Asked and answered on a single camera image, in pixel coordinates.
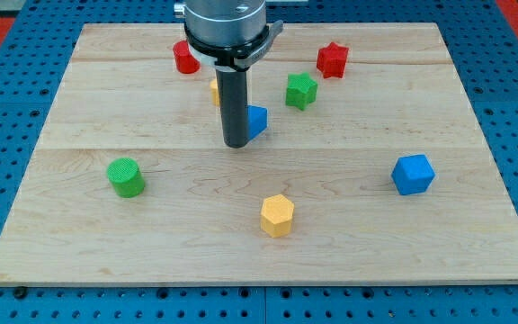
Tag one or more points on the yellow block behind rod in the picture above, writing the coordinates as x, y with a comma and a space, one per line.
214, 92

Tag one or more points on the red star block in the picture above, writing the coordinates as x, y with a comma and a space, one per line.
332, 59

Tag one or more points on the wooden board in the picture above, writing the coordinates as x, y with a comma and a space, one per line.
197, 222

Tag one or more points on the blue triangle block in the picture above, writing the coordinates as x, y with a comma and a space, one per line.
257, 120

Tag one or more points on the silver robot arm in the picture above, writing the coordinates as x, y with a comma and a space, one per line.
229, 36

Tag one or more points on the blue cube block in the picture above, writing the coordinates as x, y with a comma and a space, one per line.
412, 174

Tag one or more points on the green cylinder block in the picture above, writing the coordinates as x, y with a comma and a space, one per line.
125, 177

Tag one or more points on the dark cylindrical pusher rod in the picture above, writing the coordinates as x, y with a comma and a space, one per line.
232, 89

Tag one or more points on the yellow hexagon block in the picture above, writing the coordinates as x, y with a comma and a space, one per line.
277, 215

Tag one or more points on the red cylinder block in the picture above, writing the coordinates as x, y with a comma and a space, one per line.
185, 62

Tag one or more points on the green star block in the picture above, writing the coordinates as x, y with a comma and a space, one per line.
301, 90

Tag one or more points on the black clamp ring mount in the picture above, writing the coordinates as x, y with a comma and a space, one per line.
236, 56

